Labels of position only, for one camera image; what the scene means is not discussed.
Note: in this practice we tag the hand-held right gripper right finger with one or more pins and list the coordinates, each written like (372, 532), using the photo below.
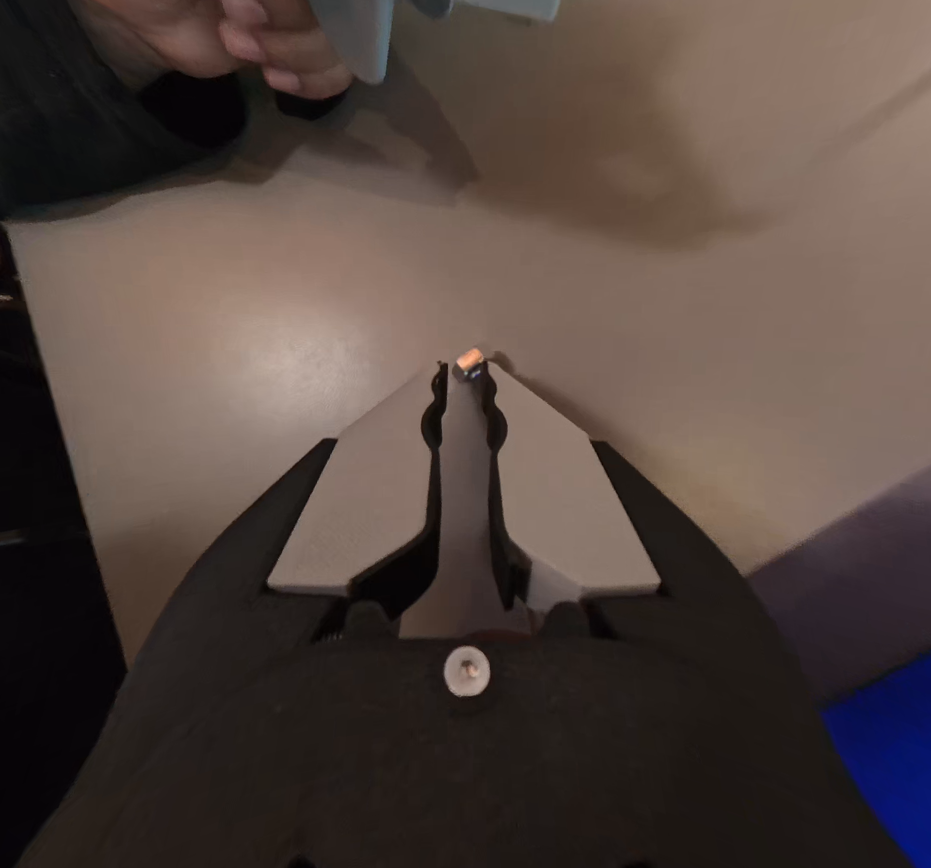
(574, 511)

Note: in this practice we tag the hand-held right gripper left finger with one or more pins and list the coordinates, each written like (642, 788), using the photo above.
(349, 511)

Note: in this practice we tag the steel hex nut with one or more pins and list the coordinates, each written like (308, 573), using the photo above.
(469, 364)

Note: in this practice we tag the blue plastic bin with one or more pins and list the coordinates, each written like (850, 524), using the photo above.
(887, 759)

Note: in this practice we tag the person's left forearm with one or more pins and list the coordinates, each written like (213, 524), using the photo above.
(73, 104)

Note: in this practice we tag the person's dark trousers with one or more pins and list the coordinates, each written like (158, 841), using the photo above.
(43, 555)

